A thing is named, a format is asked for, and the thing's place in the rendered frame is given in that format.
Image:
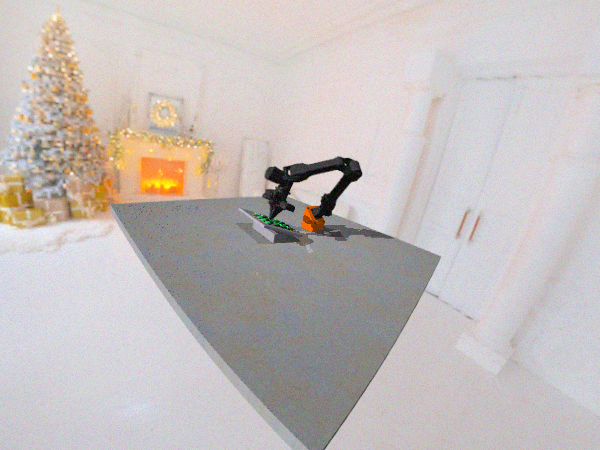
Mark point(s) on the grey switch panel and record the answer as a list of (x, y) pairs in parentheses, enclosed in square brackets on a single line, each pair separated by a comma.
[(273, 230)]

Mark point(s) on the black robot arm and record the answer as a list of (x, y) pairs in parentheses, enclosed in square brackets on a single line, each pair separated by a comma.
[(300, 172)]

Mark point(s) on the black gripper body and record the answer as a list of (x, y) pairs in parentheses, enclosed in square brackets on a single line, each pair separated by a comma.
[(283, 203)]

